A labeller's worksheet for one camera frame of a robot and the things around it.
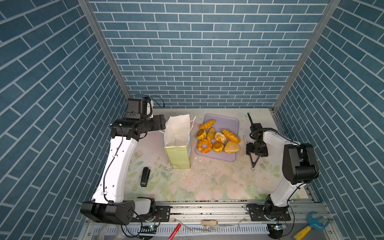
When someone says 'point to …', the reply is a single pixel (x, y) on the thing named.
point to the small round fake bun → (218, 147)
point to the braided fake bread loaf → (231, 136)
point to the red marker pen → (175, 231)
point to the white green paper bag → (177, 141)
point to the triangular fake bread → (231, 147)
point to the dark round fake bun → (201, 134)
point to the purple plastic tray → (222, 122)
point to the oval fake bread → (211, 133)
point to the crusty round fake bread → (219, 137)
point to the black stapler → (145, 175)
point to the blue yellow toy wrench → (314, 223)
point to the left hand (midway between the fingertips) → (159, 120)
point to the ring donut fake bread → (204, 150)
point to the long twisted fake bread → (208, 125)
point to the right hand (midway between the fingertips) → (253, 152)
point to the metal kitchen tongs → (253, 163)
